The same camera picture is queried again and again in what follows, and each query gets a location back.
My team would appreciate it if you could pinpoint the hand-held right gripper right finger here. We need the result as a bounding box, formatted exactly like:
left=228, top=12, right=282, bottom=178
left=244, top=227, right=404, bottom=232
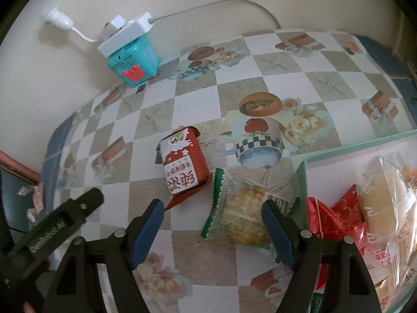
left=261, top=200, right=383, bottom=313

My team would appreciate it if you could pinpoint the teal toy box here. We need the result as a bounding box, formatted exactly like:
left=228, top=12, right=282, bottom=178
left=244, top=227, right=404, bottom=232
left=106, top=36, right=161, bottom=88

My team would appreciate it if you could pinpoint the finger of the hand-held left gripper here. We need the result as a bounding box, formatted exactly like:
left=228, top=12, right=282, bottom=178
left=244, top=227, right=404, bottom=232
left=57, top=187, right=105, bottom=232

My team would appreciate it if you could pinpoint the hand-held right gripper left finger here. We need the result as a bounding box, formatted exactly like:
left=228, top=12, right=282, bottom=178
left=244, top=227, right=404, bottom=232
left=44, top=198, right=165, bottom=313

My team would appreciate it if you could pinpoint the white tray with teal rim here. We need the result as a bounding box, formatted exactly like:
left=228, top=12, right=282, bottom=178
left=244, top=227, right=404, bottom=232
left=295, top=129, right=417, bottom=313

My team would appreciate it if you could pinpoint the red snack packet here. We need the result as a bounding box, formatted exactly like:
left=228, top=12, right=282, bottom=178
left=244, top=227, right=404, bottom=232
left=306, top=184, right=372, bottom=300

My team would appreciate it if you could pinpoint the small red drink carton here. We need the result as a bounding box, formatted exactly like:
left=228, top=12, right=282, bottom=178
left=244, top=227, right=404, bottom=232
left=155, top=125, right=211, bottom=211

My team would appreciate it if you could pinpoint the dark chair with wooden frame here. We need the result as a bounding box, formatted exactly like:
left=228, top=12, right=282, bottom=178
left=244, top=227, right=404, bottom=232
left=0, top=150, right=43, bottom=235

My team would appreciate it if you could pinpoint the white power strip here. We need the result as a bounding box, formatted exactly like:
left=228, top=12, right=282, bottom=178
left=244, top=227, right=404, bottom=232
left=98, top=12, right=155, bottom=58

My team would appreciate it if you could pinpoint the round cake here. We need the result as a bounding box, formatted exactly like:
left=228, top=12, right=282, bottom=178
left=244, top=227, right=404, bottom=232
left=200, top=168, right=302, bottom=246

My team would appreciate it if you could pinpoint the round bun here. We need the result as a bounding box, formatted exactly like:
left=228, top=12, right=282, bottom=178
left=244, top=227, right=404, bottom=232
left=355, top=153, right=417, bottom=238

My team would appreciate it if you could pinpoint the grey power cable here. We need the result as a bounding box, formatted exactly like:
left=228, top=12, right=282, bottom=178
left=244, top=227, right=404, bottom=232
left=148, top=0, right=282, bottom=30

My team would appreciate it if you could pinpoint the small pink candy packet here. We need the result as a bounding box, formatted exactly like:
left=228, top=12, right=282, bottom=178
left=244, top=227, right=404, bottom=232
left=31, top=184, right=44, bottom=212

